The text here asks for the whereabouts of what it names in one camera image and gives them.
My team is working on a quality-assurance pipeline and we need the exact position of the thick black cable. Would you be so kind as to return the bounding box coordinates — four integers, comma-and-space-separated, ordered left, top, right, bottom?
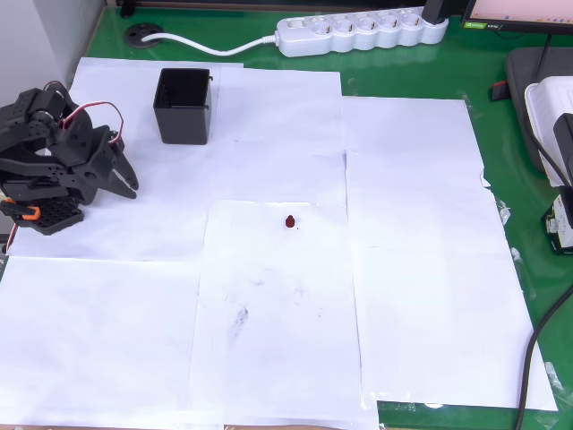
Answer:
514, 286, 573, 430

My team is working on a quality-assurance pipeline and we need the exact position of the thin black monitor cable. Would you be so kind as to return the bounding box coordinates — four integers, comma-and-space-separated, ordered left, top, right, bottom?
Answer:
534, 33, 554, 84

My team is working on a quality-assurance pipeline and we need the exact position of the orange black clamp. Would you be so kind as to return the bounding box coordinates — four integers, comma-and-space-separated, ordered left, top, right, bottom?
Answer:
0, 198, 42, 223

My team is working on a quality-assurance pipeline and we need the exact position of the black device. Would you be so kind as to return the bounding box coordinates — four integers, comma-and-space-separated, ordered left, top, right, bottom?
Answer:
552, 111, 573, 185

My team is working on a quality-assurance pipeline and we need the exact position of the white foam container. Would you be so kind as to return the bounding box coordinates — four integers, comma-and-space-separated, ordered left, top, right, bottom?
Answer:
523, 75, 573, 187

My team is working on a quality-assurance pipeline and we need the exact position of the black square cup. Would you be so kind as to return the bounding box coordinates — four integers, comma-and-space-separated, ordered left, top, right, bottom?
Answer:
152, 67, 214, 146

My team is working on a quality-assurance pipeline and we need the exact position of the white paper sheet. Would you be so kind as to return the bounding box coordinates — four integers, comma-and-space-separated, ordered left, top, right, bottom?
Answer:
5, 142, 349, 263
344, 149, 560, 412
186, 198, 381, 430
66, 56, 245, 156
0, 254, 226, 430
218, 66, 344, 157
339, 95, 488, 190

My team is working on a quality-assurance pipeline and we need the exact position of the white power strip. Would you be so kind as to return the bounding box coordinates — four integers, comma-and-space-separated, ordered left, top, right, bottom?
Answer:
274, 7, 449, 58

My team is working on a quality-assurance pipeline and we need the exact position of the white power strip cable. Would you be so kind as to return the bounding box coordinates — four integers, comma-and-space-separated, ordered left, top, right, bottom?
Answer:
141, 32, 281, 57

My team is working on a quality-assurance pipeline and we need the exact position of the dark grey pad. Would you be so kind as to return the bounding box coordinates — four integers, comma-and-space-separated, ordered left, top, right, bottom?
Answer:
504, 47, 573, 174

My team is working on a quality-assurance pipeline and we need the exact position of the black plug adapter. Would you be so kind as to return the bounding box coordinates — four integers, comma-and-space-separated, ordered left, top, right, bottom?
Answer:
422, 0, 449, 24

